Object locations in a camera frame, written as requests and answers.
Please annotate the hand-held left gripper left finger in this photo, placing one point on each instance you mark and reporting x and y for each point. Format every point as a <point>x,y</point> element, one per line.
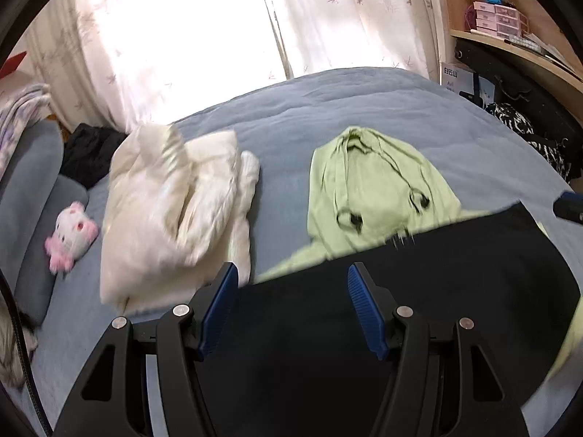
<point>218,314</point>

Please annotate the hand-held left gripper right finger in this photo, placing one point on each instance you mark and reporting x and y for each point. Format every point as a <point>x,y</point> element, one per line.
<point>366,314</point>

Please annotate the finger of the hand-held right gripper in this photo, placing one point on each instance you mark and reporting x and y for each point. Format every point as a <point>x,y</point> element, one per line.
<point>569,209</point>

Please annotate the green and black hooded jacket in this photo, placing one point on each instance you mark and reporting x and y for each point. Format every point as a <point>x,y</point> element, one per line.
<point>364,182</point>

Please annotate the black and white patterned cloth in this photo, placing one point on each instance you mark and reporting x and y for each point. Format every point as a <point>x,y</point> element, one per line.
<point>542,141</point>

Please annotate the white puffer jacket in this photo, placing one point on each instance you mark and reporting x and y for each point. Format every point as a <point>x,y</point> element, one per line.
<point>159,218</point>

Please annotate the black bag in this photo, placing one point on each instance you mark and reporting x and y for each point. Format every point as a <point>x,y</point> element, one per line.
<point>524,86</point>

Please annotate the white papers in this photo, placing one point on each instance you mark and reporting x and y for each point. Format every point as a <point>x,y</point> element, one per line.
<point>546,52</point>

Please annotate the wooden desk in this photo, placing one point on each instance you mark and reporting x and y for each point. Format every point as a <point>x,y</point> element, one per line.
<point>524,52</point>

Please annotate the pink and white plush toy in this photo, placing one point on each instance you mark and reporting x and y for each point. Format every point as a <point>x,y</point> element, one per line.
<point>73,232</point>

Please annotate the white printed box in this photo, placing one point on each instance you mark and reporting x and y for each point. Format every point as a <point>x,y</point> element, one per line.
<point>455,77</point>

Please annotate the small blue-grey pillow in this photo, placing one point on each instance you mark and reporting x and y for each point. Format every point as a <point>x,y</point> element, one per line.
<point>50,246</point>

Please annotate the stack of pink boxes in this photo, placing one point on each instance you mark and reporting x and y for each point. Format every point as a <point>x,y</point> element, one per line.
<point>498,18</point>

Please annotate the grey furry cloth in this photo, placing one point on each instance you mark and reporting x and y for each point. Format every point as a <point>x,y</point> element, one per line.
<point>11,355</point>

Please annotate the large blue-grey pillow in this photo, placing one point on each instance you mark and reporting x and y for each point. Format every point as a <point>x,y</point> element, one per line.
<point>27,191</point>

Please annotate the white floral curtain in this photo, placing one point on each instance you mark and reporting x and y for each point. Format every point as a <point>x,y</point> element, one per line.
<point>182,32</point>

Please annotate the purple striped folded blanket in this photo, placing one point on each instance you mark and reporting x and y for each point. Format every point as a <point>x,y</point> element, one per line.
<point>22,104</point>

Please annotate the red wall shelf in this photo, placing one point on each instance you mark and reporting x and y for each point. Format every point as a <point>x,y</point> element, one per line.
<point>11,66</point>

